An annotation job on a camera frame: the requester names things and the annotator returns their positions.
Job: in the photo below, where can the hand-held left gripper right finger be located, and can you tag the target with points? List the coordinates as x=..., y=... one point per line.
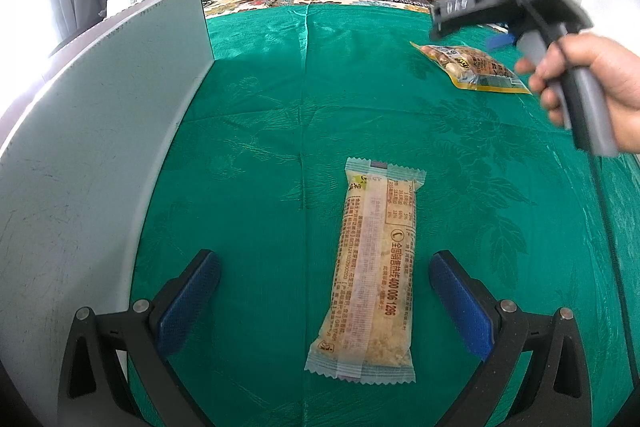
x=460, y=307

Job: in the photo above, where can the white cardboard box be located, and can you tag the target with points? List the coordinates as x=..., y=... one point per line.
x=75, y=182

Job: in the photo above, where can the yellow peanut packet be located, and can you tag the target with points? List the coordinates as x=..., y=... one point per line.
x=470, y=64

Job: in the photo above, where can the floral bed sheet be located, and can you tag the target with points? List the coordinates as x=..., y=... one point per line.
x=250, y=2

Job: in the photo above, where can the person's right hand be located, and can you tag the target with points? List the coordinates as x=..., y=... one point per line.
x=610, y=77

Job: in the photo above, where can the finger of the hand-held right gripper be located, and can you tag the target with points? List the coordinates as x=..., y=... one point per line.
x=465, y=14

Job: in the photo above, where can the beige snack bar packet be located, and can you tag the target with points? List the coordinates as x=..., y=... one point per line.
x=370, y=267

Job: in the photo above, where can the bright window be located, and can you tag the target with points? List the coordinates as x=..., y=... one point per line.
x=25, y=32

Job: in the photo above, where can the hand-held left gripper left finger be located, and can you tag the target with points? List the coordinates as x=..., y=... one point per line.
x=192, y=302

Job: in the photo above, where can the blue cloth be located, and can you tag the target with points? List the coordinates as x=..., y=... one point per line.
x=500, y=43

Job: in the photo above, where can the green satin cloth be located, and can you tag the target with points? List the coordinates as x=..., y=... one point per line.
x=350, y=107

